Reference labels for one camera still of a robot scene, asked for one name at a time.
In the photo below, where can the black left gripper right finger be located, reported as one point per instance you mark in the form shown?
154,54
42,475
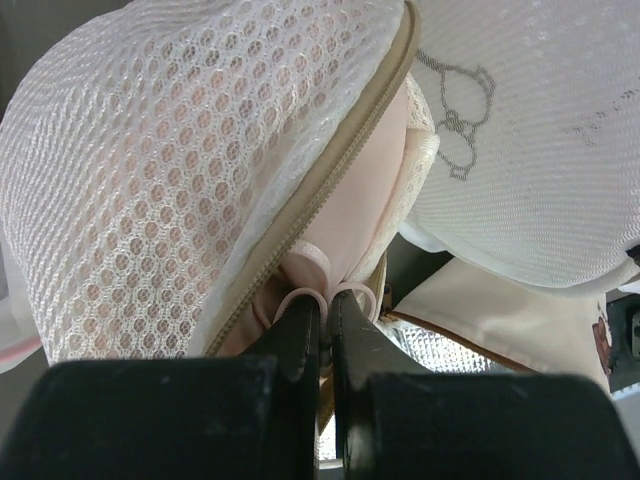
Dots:
397,420

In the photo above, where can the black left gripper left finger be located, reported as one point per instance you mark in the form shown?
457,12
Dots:
247,417

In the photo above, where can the pale pink bra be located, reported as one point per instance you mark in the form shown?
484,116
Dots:
343,246

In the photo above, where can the beige mesh bag with glasses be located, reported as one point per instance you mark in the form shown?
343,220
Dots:
159,161

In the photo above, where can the beige foil lined bear bag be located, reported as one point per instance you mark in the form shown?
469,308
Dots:
465,320

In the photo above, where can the pink trimmed bag left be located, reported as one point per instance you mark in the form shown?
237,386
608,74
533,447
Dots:
19,335

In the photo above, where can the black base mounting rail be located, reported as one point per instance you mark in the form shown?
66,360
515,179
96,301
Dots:
623,317

